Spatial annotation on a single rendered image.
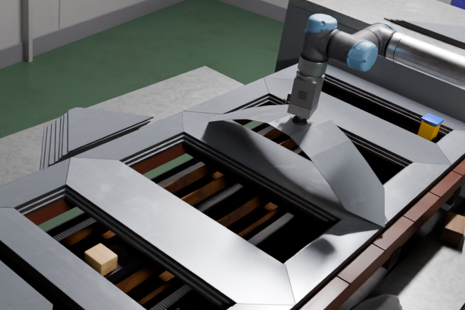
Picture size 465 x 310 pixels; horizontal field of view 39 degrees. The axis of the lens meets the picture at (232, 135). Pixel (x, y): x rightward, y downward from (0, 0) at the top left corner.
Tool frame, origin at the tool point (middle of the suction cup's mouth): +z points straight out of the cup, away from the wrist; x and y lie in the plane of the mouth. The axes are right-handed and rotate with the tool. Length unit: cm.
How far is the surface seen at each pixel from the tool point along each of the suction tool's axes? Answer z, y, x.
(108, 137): 20, 8, -55
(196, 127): 14.0, -4.2, -32.0
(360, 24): -5, -84, -2
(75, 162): 14, 33, -50
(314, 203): 14.2, 12.9, 11.5
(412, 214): 16.2, -1.0, 36.4
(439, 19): -6, -113, 24
